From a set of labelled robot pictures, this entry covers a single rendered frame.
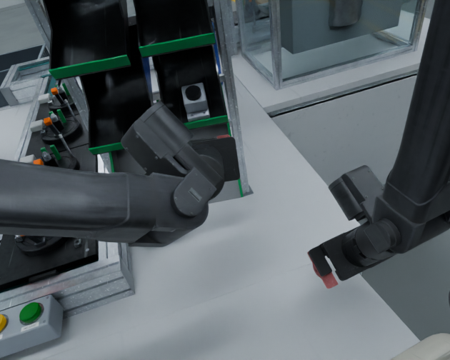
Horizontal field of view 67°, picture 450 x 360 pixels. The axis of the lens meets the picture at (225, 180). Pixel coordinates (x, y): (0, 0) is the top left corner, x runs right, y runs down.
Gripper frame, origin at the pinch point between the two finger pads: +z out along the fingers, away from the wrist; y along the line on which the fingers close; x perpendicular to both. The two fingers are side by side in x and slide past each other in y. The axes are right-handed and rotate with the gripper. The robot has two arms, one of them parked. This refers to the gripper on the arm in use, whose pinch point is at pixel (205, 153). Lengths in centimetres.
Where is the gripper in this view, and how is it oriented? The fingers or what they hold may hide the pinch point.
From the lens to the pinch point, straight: 59.3
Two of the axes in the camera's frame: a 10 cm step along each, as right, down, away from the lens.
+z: -0.3, -2.2, 9.7
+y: -9.9, 1.4, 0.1
